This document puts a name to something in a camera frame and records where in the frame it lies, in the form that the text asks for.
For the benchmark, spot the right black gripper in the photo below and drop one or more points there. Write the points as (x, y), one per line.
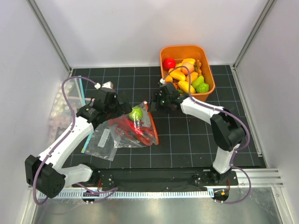
(155, 98)

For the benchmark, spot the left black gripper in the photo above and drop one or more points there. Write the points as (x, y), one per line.
(122, 108)

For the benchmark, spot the red toy lobster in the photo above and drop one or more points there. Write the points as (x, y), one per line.
(128, 133)

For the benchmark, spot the orange zip clear bag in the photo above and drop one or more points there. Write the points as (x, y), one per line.
(147, 119)

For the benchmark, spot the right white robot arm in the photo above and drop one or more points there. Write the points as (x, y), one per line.
(230, 133)

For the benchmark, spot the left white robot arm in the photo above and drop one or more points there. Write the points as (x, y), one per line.
(45, 172)

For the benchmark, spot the clear bag with blue zip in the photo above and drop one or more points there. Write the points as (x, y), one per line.
(76, 93)

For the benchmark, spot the pink dotted zip bag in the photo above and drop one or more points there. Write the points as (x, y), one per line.
(60, 116)

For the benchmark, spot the yellow toy mango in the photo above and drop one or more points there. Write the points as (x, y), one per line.
(184, 86)

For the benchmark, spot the black grid mat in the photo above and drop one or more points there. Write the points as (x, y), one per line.
(184, 141)

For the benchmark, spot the red toy apple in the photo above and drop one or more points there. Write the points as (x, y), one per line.
(168, 63)

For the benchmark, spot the green toy pear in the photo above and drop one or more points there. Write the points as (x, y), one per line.
(199, 80)

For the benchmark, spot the green toy custard apple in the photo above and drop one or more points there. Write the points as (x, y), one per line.
(202, 88)

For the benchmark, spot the pink toy peach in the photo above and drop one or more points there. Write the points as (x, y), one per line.
(187, 67)

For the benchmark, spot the orange plastic basket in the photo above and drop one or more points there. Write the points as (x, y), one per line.
(182, 52)

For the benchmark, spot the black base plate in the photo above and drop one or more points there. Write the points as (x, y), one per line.
(161, 179)

